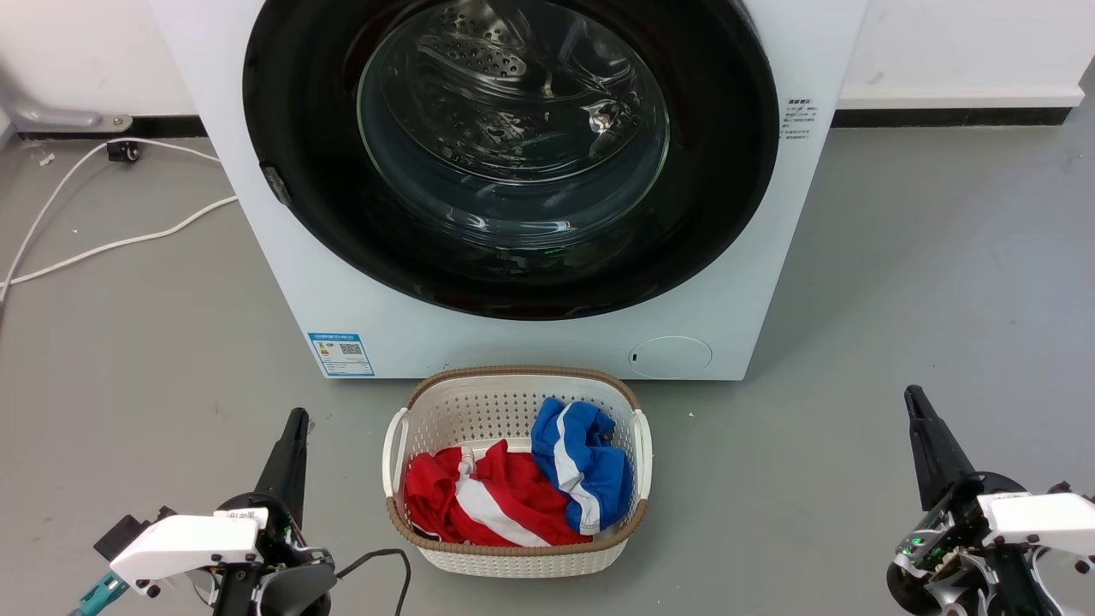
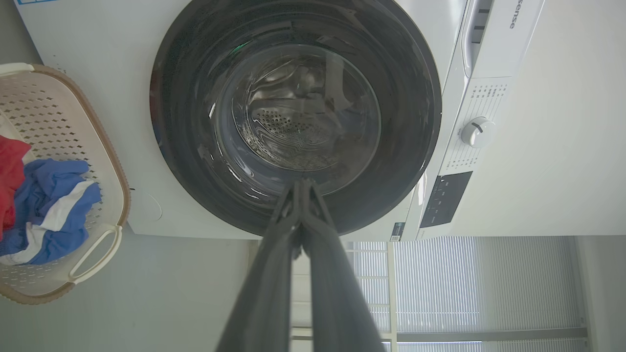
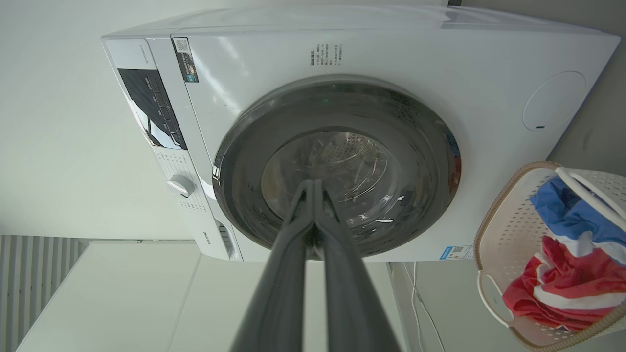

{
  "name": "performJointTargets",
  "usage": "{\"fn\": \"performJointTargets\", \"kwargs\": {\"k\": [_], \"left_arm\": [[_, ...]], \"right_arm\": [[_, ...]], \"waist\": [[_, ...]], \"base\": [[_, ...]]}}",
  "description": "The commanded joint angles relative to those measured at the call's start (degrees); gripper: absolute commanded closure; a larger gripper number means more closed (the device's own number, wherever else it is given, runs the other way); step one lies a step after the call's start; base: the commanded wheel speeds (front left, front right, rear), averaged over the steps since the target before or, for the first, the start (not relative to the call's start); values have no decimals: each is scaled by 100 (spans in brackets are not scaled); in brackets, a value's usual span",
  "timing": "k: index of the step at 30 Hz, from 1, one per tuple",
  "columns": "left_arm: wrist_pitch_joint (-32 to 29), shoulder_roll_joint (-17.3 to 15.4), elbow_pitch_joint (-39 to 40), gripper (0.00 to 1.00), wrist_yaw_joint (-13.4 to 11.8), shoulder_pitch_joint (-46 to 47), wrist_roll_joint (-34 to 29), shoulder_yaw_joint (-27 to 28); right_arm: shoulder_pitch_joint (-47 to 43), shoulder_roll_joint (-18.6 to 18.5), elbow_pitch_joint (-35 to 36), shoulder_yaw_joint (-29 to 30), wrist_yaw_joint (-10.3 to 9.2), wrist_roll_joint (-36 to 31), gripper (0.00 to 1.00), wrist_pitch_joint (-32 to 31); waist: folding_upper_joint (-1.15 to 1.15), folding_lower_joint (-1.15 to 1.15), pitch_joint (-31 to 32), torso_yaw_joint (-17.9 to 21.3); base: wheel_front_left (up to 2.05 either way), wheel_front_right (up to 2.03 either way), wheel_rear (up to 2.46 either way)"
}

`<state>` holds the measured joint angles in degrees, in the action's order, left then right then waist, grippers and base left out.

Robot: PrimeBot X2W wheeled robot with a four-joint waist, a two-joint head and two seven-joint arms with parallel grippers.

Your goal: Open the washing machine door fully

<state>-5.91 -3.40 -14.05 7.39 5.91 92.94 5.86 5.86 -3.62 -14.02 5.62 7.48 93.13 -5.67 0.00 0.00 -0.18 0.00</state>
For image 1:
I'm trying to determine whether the teal cable connector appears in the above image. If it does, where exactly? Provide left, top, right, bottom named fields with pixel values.
left=70, top=572, right=129, bottom=616

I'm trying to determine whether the blue energy label sticker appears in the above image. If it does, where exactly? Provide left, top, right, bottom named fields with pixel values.
left=307, top=332, right=376, bottom=378

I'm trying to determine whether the round white filter cover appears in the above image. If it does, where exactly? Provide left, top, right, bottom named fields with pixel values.
left=628, top=335, right=713, bottom=379

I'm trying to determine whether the white front-load washing machine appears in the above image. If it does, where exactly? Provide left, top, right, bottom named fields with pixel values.
left=147, top=0, right=870, bottom=382

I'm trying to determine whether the red and white garment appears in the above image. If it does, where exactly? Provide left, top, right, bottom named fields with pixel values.
left=404, top=440, right=593, bottom=548

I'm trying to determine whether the blue and white garment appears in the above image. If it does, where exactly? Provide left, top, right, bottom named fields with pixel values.
left=530, top=397, right=635, bottom=536

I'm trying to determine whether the grey floor pipe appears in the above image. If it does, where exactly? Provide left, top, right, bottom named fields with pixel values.
left=0, top=81, right=134, bottom=134

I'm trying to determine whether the white power cable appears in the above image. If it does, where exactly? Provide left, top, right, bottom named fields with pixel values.
left=0, top=137, right=222, bottom=300
left=0, top=196, right=239, bottom=288

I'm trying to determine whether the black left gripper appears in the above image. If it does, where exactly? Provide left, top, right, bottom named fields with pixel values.
left=214, top=409, right=314, bottom=616

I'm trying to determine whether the black round glass washer door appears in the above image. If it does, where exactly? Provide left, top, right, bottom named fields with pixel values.
left=242, top=0, right=781, bottom=322

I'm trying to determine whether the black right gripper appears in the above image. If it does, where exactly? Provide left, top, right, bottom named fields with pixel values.
left=886, top=385, right=1029, bottom=616

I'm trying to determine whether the silver door hinge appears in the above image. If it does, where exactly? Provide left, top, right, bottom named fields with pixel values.
left=261, top=164, right=293, bottom=207

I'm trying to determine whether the white plastic laundry basket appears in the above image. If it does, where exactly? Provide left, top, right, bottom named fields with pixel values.
left=382, top=366, right=654, bottom=578

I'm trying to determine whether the small printed text sticker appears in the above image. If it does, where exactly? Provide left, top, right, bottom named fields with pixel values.
left=780, top=98, right=820, bottom=141

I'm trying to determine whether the black baseboard strip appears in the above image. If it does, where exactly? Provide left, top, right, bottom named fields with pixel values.
left=832, top=107, right=1075, bottom=129
left=17, top=115, right=210, bottom=140

